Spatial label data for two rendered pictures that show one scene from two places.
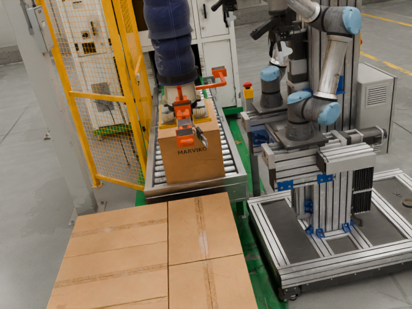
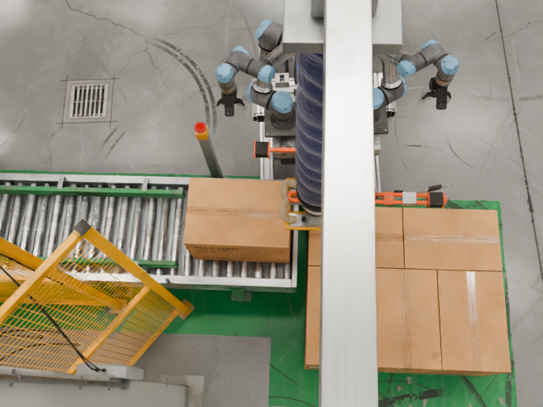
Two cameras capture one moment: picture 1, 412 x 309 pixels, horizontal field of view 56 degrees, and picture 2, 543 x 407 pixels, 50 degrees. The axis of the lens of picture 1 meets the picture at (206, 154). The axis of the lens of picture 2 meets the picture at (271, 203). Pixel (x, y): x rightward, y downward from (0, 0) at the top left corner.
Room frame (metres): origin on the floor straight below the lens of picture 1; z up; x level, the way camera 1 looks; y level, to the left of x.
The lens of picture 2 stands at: (2.17, 1.08, 4.13)
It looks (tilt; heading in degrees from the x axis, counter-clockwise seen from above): 72 degrees down; 280
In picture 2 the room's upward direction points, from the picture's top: 7 degrees counter-clockwise
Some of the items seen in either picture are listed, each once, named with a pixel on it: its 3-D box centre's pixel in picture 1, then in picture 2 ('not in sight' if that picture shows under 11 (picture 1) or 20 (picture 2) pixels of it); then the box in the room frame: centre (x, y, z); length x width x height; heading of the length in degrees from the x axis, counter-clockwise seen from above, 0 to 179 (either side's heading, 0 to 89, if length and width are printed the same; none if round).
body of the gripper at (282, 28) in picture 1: (280, 26); (439, 85); (1.56, -0.36, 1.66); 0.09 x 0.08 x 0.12; 95
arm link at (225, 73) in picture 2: not in sight; (225, 75); (2.55, -0.28, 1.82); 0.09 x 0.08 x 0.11; 65
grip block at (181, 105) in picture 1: (182, 108); not in sight; (1.85, 0.08, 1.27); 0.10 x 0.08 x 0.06; 92
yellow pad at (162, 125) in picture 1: (167, 113); (317, 220); (2.10, 0.19, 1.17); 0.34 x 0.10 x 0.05; 2
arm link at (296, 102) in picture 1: (300, 105); (372, 101); (1.82, -0.51, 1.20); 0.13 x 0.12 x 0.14; 35
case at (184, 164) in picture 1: (190, 141); (241, 221); (2.54, 0.09, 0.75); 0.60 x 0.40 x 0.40; 1
